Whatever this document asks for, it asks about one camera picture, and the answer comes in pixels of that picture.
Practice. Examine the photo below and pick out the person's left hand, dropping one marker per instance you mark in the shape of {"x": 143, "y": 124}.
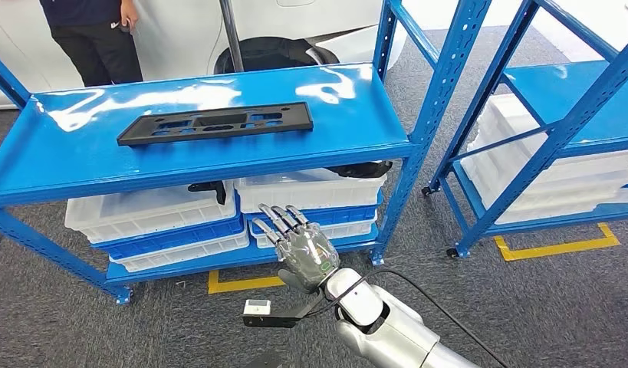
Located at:
{"x": 129, "y": 15}

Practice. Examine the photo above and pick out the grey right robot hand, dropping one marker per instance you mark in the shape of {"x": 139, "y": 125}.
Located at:
{"x": 308, "y": 259}

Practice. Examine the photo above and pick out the small black handheld device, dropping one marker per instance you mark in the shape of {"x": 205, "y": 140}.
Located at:
{"x": 126, "y": 28}

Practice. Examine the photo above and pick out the black plastic plate part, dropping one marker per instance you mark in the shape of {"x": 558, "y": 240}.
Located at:
{"x": 298, "y": 119}

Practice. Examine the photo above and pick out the black plastic trim part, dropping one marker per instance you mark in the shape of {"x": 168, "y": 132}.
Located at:
{"x": 214, "y": 188}
{"x": 364, "y": 170}

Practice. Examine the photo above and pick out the blue metal shelf rack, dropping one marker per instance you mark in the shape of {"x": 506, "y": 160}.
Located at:
{"x": 344, "y": 137}
{"x": 572, "y": 96}

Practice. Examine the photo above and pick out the person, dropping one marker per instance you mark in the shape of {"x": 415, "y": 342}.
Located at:
{"x": 90, "y": 51}

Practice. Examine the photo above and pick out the white car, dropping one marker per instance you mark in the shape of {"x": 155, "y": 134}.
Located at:
{"x": 181, "y": 35}

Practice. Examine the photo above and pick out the yellow floor tape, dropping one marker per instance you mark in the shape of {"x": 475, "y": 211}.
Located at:
{"x": 242, "y": 285}
{"x": 557, "y": 249}

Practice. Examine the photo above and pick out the chrome stanchion pole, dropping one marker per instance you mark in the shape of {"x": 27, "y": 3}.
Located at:
{"x": 232, "y": 40}

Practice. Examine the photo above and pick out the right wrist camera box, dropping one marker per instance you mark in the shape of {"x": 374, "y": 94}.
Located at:
{"x": 256, "y": 307}

